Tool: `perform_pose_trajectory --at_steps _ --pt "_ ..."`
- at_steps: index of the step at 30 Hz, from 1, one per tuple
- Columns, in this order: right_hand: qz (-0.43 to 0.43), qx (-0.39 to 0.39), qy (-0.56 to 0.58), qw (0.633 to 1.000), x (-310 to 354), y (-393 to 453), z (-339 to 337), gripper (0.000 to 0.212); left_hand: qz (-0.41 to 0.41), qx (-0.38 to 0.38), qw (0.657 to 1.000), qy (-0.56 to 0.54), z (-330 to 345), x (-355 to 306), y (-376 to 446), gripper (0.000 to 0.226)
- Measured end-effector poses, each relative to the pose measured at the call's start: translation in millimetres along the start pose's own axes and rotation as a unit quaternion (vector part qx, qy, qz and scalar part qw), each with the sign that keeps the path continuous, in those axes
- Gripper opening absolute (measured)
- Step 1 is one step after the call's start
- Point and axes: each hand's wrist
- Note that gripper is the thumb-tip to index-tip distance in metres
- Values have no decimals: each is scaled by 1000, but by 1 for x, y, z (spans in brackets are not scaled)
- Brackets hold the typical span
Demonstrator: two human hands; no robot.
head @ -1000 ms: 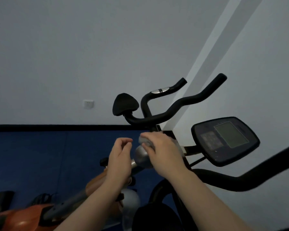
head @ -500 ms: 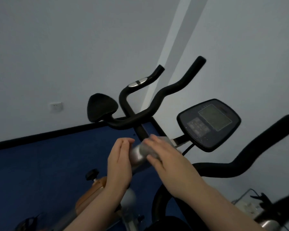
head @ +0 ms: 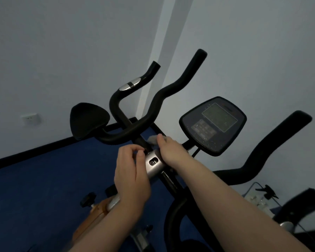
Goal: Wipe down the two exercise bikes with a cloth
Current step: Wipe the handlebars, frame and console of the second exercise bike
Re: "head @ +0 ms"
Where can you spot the person's right forearm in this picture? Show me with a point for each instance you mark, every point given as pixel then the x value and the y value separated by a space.
pixel 233 212

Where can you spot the white wall socket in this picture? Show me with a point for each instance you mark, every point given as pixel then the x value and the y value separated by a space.
pixel 31 119

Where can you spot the person's right hand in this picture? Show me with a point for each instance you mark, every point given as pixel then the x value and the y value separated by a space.
pixel 174 154

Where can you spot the orange bike frame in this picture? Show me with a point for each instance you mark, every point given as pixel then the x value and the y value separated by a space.
pixel 90 220

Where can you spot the person's left forearm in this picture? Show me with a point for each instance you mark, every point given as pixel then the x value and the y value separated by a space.
pixel 112 230

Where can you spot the black bike console display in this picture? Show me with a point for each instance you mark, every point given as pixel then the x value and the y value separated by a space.
pixel 212 125

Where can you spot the person's left hand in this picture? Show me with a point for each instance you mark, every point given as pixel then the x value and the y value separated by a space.
pixel 131 181

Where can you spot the black adjustment knob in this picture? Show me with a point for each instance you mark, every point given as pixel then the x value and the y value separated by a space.
pixel 88 199
pixel 111 190

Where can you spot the silver pulse sensor plate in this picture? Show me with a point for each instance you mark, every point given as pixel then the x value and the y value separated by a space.
pixel 130 84
pixel 286 227

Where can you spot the person's right thumb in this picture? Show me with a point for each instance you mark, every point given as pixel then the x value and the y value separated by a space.
pixel 161 143

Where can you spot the grey wiping cloth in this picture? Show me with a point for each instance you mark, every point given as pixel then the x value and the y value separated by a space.
pixel 152 139

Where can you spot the silver bike post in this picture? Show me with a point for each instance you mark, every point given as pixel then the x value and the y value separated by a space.
pixel 113 203

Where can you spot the white power strip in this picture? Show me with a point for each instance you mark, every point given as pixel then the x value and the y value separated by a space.
pixel 259 204

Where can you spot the person's left thumb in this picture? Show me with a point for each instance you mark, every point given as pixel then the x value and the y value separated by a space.
pixel 140 164

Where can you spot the black baseboard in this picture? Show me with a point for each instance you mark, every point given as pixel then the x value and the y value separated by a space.
pixel 42 149

